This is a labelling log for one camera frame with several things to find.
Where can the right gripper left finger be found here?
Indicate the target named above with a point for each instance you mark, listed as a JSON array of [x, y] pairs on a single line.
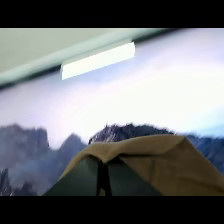
[[80, 180]]

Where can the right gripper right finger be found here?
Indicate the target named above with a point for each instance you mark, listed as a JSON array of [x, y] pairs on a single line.
[[130, 181]]

